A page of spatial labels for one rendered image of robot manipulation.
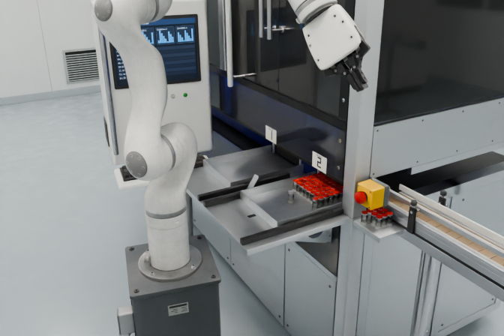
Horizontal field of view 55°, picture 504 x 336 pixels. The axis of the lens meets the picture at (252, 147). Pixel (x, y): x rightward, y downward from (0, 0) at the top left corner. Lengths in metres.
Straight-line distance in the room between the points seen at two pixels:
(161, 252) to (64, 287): 1.63
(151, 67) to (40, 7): 5.51
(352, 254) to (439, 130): 0.54
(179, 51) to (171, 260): 1.12
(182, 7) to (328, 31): 1.34
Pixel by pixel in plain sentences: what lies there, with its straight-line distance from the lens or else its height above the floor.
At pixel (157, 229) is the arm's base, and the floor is 1.01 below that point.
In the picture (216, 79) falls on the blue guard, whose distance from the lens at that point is 2.45.
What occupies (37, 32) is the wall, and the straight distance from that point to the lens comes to 6.75.
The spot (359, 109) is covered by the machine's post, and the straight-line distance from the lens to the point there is 1.55.
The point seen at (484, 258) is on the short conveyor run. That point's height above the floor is 0.93.
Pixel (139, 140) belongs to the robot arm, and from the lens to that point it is 1.27.
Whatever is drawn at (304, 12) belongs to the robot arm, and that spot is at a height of 1.62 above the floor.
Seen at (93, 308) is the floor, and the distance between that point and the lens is 2.82.
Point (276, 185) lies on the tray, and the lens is 1.87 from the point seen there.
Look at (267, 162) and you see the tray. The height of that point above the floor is 0.88.
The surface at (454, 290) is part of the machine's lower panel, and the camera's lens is 2.40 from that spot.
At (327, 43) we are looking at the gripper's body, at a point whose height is 1.56.
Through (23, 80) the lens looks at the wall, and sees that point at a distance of 6.83.
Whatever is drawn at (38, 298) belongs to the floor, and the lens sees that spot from 2.99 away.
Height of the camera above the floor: 1.72
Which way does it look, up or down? 22 degrees down
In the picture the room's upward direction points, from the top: 1 degrees counter-clockwise
